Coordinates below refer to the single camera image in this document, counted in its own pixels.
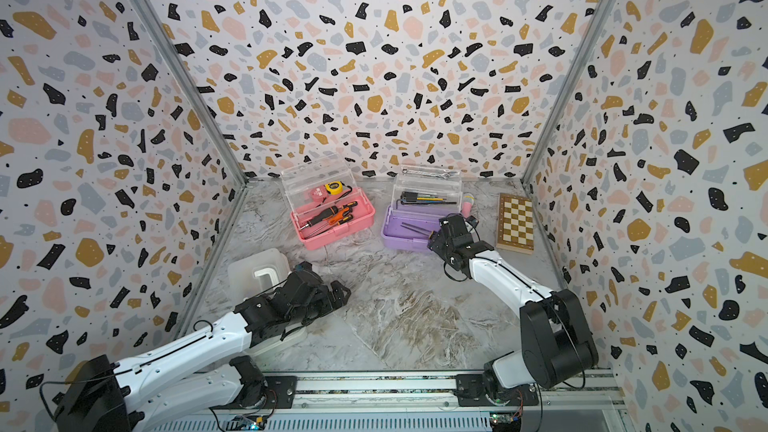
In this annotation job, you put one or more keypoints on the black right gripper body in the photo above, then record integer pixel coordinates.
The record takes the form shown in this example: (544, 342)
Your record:
(438, 246)

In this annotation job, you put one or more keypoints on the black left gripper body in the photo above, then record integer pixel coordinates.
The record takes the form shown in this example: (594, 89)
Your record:
(321, 303)

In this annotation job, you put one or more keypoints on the purple toolbox with clear lid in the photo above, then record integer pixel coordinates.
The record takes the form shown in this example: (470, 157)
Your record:
(421, 196)

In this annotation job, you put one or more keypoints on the white clear toolbox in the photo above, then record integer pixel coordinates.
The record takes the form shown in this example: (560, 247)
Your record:
(255, 274)

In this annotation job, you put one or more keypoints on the pink toolbox with clear lid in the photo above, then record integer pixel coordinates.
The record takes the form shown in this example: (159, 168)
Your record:
(299, 180)

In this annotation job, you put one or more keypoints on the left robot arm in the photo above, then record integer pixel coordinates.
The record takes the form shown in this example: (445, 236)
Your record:
(208, 368)

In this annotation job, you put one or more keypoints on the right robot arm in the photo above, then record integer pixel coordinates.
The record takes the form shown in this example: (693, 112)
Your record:
(556, 341)

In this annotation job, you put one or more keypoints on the yellow black screwdriver purple box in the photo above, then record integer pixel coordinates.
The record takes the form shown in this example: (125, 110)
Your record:
(416, 229)

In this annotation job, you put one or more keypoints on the pink toy microphone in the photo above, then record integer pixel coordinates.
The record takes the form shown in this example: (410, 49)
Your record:
(468, 201)

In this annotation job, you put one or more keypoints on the wooden chessboard box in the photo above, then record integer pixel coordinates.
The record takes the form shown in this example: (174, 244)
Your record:
(515, 224)

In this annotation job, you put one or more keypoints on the orange black screwdriver pink box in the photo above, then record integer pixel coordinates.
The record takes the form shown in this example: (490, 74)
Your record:
(332, 215)

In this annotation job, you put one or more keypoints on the yellow tape measure in pink box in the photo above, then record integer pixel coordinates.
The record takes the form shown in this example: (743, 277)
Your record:
(335, 188)

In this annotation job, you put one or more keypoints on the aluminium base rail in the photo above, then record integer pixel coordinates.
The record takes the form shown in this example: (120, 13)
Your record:
(384, 401)

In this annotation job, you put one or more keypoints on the aluminium corner post left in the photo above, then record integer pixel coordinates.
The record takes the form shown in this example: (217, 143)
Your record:
(167, 50)

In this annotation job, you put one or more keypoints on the aluminium corner post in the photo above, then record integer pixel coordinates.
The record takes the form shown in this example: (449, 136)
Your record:
(582, 57)
(167, 50)

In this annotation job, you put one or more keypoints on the aluminium corner post right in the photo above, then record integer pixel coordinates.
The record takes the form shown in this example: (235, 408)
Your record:
(582, 57)

